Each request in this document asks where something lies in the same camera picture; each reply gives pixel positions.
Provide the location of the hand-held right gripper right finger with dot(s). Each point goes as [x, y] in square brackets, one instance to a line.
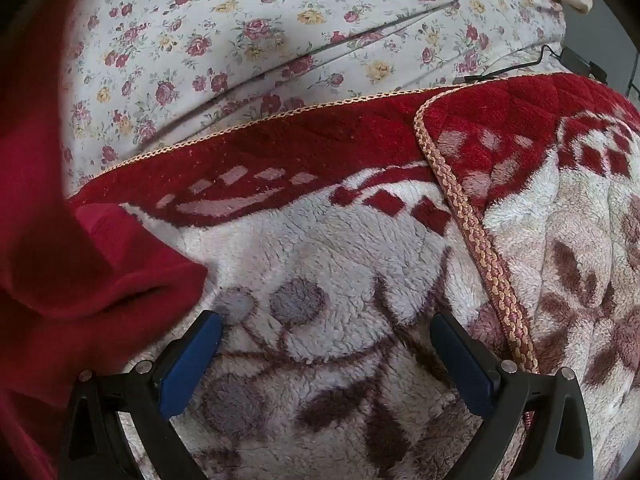
[462, 360]

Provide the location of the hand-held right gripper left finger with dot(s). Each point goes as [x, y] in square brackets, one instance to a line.
[187, 360]

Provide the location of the red fleece garment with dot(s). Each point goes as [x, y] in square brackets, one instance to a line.
[75, 270]

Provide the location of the red and white plush blanket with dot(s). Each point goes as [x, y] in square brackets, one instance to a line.
[350, 260]

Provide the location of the black power adapter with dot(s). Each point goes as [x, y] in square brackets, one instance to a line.
[582, 65]

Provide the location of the floral bed quilt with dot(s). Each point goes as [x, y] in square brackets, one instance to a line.
[280, 35]

